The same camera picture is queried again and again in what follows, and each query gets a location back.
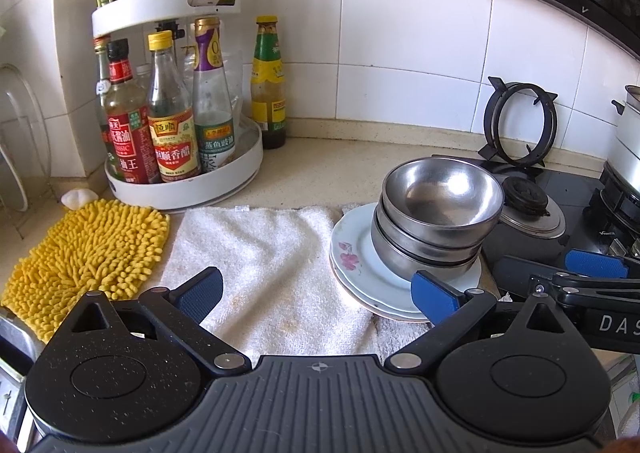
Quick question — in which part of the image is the silver steamer pot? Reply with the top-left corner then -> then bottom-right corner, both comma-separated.
611,84 -> 640,174

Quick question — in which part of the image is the garlic bulb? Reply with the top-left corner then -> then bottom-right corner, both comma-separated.
61,189 -> 99,212

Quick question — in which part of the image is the steel sink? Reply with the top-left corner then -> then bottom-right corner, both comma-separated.
0,305 -> 46,434

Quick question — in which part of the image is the yellow label sauce bottle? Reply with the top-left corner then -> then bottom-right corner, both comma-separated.
250,15 -> 289,150

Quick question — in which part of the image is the white turntable rack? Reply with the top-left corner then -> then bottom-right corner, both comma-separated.
91,0 -> 264,214

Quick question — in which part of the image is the clear plastic bottle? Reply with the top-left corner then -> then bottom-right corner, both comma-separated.
220,50 -> 251,144

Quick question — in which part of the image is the large pink flower plate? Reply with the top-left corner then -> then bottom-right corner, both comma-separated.
330,202 -> 483,306

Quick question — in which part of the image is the vinegar bottle yellow cap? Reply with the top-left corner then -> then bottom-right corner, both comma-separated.
146,30 -> 202,182

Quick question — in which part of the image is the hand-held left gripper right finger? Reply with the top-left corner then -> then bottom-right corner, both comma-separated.
384,270 -> 572,376

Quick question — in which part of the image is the stainless steel bowl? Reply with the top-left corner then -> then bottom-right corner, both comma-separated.
381,158 -> 505,250
375,205 -> 497,265
370,223 -> 482,284

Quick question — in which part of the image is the red label soy sauce bottle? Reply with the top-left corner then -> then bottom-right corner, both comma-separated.
102,38 -> 162,184

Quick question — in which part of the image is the black stove grate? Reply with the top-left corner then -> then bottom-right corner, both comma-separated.
585,160 -> 640,234

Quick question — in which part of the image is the gas stove burner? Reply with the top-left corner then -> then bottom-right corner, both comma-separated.
492,198 -> 568,240

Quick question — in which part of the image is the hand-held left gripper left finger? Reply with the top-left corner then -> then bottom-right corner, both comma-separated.
65,267 -> 252,376

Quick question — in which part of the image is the black burner head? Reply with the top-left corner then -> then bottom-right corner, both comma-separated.
501,176 -> 551,217

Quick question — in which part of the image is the clear bottle red cap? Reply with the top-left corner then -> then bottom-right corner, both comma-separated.
92,35 -> 115,168

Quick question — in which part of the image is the white terry towel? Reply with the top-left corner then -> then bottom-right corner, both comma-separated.
160,205 -> 381,359

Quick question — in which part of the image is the large glass lid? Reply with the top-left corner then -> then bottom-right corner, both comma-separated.
0,63 -> 51,214

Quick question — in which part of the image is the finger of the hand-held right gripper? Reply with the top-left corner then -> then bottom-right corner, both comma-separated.
494,255 -> 640,309
564,248 -> 640,280

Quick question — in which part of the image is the wire lid rack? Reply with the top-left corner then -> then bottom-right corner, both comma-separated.
0,113 -> 58,240

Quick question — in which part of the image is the black pan support ring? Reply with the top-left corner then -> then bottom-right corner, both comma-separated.
477,76 -> 559,168

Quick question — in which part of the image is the green label sauce bottle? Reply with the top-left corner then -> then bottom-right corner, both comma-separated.
192,17 -> 237,174

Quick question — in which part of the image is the yellow chenille mat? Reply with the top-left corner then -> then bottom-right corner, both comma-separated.
0,199 -> 172,345

